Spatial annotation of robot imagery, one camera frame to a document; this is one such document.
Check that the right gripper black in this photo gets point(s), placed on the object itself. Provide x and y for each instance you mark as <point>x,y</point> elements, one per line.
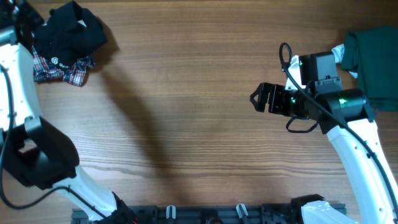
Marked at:
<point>277,91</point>

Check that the black garment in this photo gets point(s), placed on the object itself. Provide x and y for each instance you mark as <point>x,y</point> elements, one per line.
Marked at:
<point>71,32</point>

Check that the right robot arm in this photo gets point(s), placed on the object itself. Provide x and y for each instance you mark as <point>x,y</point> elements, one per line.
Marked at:
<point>313,90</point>

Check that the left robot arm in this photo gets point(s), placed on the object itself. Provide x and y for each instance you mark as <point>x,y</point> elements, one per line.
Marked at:
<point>34,151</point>

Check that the dark green folded garment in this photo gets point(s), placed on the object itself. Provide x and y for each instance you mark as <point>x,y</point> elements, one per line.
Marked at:
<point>370,55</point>

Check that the plaid folded cloth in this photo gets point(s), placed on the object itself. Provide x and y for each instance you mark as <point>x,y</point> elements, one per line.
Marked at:
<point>50,70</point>

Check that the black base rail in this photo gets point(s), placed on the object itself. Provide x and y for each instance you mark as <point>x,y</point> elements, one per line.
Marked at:
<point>259,214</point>

